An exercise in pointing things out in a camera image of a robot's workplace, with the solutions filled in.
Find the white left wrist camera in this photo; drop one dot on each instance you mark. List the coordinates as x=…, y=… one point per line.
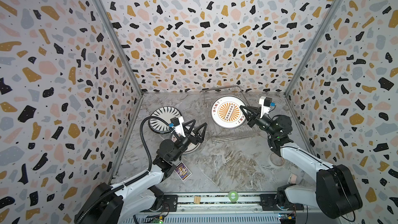
x=176, y=126

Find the clear tape roll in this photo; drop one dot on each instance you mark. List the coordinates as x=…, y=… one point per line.
x=276, y=160

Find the small wooden block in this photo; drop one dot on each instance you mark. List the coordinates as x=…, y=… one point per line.
x=197, y=200

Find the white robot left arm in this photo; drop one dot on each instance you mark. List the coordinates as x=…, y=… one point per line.
x=113, y=204

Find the white plate black stripes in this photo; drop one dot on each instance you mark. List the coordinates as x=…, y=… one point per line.
x=166, y=113

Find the metal wire dish rack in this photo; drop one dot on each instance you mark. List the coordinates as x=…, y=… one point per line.
x=216, y=133

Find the white plate orange sunburst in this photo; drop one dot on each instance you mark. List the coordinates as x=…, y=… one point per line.
x=179, y=146

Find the purple playing card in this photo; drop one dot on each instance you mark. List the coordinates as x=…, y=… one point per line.
x=182, y=171

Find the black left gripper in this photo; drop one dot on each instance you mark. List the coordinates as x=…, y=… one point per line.
x=194, y=140

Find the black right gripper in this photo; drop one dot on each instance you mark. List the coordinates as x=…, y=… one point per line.
x=256, y=117

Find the green tape roll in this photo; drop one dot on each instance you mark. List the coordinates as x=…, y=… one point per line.
x=233, y=196

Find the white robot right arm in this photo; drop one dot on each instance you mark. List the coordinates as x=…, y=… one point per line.
x=335, y=192

